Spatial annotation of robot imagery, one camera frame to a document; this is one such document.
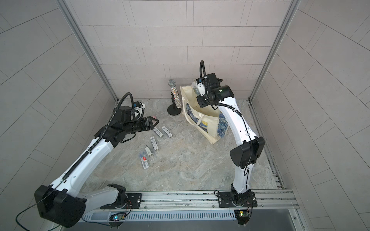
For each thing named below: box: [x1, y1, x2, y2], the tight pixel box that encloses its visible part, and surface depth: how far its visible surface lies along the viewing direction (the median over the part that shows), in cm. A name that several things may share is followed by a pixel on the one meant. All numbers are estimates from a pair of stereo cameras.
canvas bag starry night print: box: [180, 84, 230, 145], surface depth 89 cm
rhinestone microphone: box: [167, 78, 182, 109], surface depth 93 cm
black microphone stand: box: [167, 91, 182, 116], surface depth 111 cm
